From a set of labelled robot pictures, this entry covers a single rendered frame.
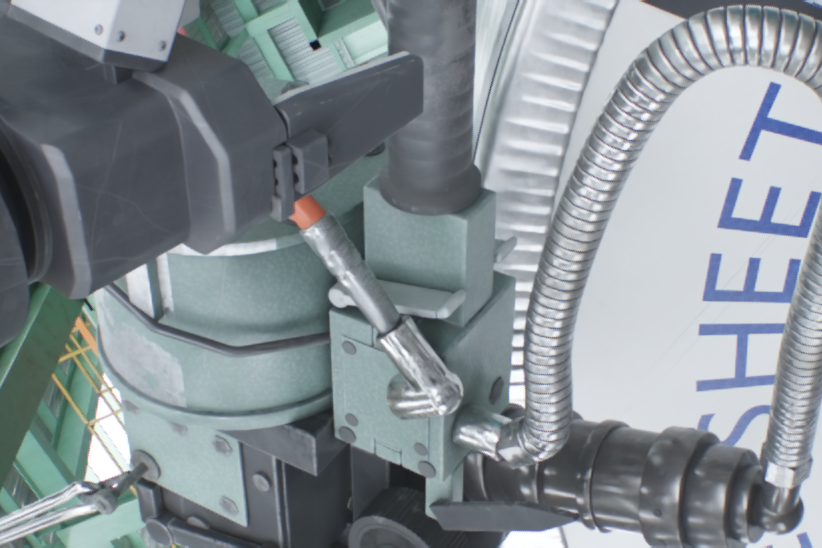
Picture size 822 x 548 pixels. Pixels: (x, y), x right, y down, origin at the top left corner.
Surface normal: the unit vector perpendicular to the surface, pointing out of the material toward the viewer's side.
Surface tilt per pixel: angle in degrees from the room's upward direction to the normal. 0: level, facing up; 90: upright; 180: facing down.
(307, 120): 129
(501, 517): 47
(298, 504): 137
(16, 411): 180
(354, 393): 58
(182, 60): 115
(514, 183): 87
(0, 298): 125
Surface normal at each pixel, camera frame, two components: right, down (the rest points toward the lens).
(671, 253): 0.00, 0.46
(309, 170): 0.75, 0.39
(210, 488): -0.52, 0.51
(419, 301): -0.17, -0.85
